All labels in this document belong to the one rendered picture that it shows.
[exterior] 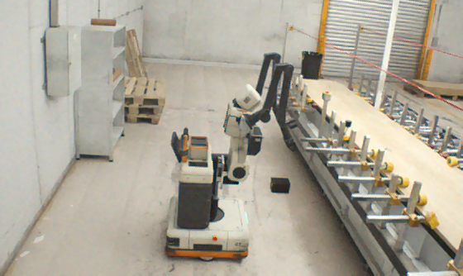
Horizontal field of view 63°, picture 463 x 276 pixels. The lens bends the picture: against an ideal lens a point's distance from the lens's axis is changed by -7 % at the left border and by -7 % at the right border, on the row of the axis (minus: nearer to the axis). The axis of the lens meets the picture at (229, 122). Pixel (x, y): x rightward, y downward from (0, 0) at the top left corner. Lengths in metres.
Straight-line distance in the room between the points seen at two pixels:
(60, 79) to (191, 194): 1.61
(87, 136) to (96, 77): 0.73
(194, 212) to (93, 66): 2.24
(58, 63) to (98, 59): 0.93
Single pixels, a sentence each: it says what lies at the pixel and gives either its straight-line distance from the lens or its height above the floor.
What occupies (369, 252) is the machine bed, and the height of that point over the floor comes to 0.17.
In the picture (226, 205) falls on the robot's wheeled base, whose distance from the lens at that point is 3.58.
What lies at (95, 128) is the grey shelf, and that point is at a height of 0.42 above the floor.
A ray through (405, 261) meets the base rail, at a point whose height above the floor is 0.70.
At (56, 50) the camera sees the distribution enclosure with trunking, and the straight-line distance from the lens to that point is 3.77.
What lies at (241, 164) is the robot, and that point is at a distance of 3.13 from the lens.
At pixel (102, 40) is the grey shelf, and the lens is 4.58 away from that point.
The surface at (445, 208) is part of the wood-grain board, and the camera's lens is 2.89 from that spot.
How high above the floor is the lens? 2.09
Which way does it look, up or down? 19 degrees down
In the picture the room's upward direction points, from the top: 5 degrees clockwise
